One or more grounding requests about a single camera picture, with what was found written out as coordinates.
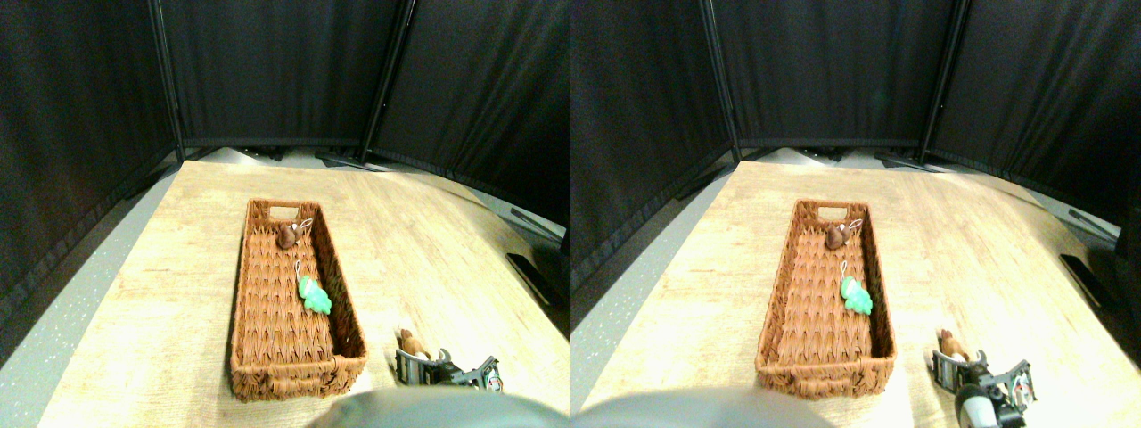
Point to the brown and white plush toy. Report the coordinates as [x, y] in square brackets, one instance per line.
[412, 343]
[952, 343]

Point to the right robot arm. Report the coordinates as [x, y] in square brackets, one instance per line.
[980, 415]

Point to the green plush toy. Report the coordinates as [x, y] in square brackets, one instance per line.
[857, 297]
[314, 297]

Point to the black curtain stand pole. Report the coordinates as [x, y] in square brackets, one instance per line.
[943, 89]
[722, 89]
[168, 89]
[385, 89]

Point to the black bracket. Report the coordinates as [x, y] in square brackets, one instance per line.
[1018, 383]

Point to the brown wicker basket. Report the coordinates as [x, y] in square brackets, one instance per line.
[820, 330]
[276, 330]

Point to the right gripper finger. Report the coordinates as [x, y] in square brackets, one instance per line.
[940, 367]
[403, 366]
[444, 358]
[980, 361]

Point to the dark brown plush toy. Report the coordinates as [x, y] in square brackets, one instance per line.
[287, 237]
[836, 237]

